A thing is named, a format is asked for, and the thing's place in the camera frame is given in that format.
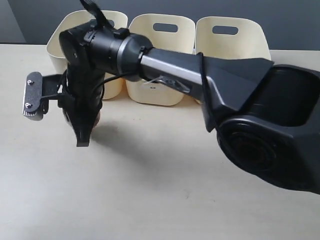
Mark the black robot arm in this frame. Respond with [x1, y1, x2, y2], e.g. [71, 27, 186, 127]
[59, 20, 320, 194]

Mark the cream bin right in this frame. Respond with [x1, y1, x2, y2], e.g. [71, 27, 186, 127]
[194, 16, 272, 60]

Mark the cream bin left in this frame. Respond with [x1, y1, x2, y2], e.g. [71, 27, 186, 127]
[46, 9, 129, 100]

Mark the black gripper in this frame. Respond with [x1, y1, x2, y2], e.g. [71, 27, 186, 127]
[59, 63, 105, 147]

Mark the black cable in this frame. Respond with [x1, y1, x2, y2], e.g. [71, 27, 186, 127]
[92, 52, 236, 156]

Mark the brown wooden cup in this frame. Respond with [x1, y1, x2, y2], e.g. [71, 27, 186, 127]
[62, 109, 101, 128]

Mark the cream bin middle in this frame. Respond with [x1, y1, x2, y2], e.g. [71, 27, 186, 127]
[125, 13, 196, 106]

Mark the cream bin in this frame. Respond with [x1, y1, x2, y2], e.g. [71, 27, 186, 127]
[125, 13, 196, 106]
[194, 16, 272, 60]
[46, 9, 129, 100]

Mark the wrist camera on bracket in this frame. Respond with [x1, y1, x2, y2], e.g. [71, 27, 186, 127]
[22, 71, 66, 121]

